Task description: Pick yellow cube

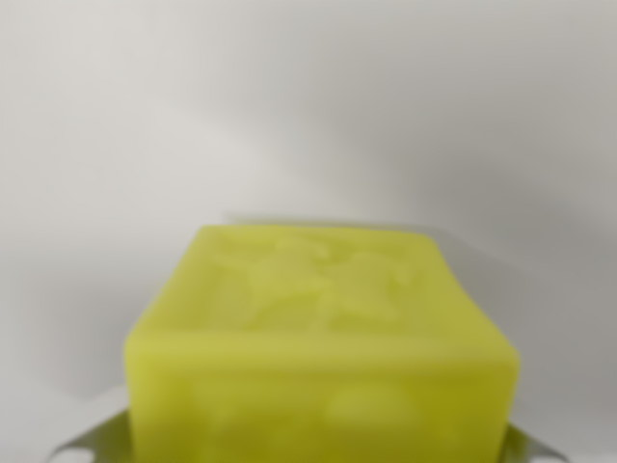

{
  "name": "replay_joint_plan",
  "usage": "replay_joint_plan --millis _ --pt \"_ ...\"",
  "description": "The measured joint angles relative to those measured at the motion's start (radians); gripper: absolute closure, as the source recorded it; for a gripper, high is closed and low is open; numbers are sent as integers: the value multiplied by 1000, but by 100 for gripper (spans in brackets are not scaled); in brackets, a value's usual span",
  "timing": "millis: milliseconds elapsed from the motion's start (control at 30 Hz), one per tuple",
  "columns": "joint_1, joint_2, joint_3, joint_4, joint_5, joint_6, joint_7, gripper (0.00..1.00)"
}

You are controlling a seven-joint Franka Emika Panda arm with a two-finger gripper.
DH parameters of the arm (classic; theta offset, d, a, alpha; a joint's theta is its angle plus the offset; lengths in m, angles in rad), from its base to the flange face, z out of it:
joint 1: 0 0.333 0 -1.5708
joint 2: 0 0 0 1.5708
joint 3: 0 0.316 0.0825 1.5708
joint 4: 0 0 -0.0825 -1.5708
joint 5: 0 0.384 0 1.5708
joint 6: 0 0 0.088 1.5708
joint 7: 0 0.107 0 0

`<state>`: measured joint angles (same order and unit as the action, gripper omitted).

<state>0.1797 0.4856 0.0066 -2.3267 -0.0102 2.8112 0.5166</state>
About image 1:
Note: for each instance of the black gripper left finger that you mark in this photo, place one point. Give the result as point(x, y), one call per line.
point(103, 441)

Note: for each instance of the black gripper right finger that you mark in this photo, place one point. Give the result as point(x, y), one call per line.
point(525, 446)

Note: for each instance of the yellow cube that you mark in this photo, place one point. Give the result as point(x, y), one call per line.
point(318, 362)

